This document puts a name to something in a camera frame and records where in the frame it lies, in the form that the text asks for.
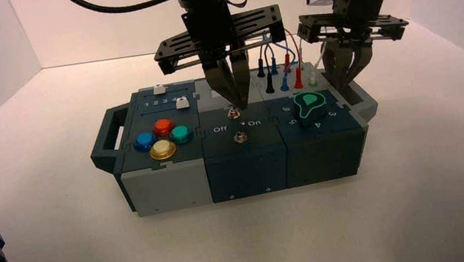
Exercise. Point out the red push button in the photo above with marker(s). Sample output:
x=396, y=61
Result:
x=163, y=126

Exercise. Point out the teal push button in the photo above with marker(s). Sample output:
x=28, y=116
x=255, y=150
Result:
x=180, y=133

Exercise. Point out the yellow push button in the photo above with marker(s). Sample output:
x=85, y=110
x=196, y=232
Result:
x=162, y=149

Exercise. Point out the black rotary knob green pointer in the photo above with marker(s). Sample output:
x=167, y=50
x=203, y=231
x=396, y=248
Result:
x=312, y=108

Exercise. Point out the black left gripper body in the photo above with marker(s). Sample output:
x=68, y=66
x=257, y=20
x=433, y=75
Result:
x=209, y=29

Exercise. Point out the metal toggle switch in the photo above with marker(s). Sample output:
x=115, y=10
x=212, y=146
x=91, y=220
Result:
x=240, y=137
x=234, y=113

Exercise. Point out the white slider knob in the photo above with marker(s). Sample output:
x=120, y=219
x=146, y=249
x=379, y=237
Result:
x=182, y=103
x=158, y=89

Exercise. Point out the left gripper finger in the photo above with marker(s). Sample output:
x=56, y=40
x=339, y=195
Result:
x=243, y=79
x=221, y=80

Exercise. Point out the blue push button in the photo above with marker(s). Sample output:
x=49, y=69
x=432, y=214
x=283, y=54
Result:
x=145, y=140

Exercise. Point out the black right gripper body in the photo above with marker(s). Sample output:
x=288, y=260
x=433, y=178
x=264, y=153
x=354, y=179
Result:
x=359, y=10

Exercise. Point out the grey and dark green control box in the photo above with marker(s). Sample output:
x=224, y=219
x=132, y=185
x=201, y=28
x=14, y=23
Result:
x=246, y=168

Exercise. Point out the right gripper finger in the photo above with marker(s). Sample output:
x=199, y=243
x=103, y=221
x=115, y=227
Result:
x=335, y=62
x=359, y=61

